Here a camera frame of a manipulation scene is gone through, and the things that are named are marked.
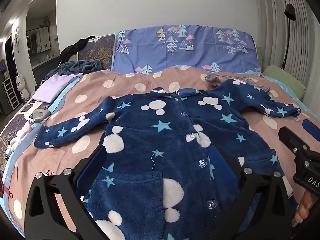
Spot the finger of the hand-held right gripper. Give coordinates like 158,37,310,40
278,126,311,156
302,119,320,143

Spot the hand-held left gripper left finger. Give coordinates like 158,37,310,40
24,145,108,240

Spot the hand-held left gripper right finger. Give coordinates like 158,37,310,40
209,144,293,240

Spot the navy fleece pajama top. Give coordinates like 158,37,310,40
34,80,302,240

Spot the person's right hand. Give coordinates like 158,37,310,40
294,191,315,223

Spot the green pillow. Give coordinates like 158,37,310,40
262,65,307,98

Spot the grey pleated curtain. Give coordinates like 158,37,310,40
257,0,320,100

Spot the pale pink cloth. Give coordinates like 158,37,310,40
6,122,33,155

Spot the grey white cloth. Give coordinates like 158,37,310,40
24,102,52,124

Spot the floral patterned cloth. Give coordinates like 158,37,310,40
204,74,270,93

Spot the pink polka-dot blanket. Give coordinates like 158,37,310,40
5,66,320,233

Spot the folded purple cloth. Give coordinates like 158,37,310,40
31,73,83,103

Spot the dark teal fleece blanket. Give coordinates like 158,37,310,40
44,59,102,79

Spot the white cat figurine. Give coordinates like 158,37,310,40
15,74,28,103

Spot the white shelf rack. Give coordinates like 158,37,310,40
2,77,20,110

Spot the blue tree-print sheet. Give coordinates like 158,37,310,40
111,24,263,77

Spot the black floor lamp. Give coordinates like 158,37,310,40
281,3,297,69

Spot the dark gold-print bedsheet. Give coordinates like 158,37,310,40
0,34,116,155

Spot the black garment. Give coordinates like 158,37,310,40
60,36,97,62

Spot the wall cabinet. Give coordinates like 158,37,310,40
26,27,52,54

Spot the white wall ornament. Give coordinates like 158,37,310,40
12,26,20,47

